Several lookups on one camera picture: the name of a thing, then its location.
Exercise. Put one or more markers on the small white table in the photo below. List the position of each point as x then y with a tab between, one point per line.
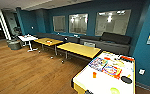
27	39

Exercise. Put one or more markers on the green bowl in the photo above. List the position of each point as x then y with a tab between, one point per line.
114	90

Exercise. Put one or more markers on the red black game piece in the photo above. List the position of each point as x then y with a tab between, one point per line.
127	58

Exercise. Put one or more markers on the grey round bin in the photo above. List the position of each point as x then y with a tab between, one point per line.
14	45

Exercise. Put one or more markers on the interior glass window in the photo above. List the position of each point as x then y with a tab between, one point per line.
78	24
59	24
112	22

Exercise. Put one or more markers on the black bowl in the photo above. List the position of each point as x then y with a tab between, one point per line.
126	79

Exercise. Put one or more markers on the yellow white-topped game table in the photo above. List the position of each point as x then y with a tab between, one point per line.
101	83

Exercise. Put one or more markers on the orange cup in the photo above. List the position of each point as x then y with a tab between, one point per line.
94	74

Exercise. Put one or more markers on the white wall outlet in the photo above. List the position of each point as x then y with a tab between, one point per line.
142	71

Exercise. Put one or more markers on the small items on wood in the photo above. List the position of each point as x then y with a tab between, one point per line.
49	42

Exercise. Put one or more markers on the dark grey sofa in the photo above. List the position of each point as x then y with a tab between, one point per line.
54	36
107	41

